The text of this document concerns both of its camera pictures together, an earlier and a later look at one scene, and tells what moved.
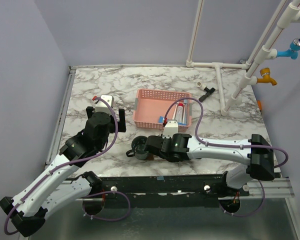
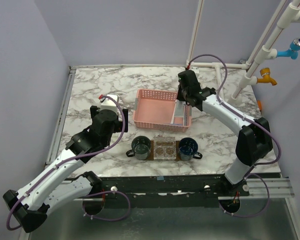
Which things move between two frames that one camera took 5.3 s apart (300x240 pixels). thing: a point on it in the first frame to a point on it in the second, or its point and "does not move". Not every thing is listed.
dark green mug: [138, 144] does not move
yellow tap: [265, 72] does not move
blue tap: [295, 45] does not move
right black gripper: [160, 137] to [181, 97]
